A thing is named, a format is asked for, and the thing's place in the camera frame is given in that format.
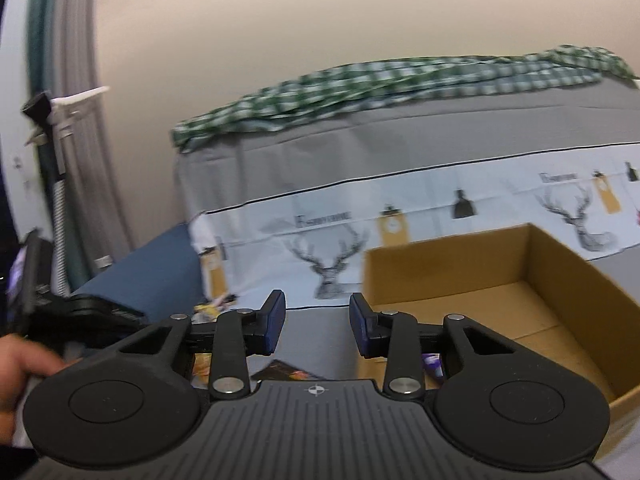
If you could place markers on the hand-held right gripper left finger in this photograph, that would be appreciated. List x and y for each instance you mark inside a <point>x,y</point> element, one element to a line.
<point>278,322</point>

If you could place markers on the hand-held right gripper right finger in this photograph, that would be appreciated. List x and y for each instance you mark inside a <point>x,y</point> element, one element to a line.
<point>357,327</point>

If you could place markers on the brown cardboard box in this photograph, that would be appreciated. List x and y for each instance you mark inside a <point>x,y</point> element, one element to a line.
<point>500,260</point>

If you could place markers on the person's left hand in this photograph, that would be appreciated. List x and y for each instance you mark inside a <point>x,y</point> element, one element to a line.
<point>17,360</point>

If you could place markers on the dark snack packet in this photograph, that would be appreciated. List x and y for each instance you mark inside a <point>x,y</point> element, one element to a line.
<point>287,371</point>

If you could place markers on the yellow snack packet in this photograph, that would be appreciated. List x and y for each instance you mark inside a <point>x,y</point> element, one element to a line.
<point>212,307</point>

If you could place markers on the purple snack packet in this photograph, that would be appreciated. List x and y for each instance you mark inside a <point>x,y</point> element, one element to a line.
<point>433,367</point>

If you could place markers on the orange snack packet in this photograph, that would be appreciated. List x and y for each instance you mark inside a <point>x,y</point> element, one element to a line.
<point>202,370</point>

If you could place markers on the black clamp stand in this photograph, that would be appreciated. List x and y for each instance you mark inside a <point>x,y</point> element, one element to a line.
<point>55,185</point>

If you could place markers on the green checkered cloth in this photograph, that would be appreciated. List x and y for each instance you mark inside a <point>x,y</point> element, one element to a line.
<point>400,85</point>

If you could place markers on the grey-green curtain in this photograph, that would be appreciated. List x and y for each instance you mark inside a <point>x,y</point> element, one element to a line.
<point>75,35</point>

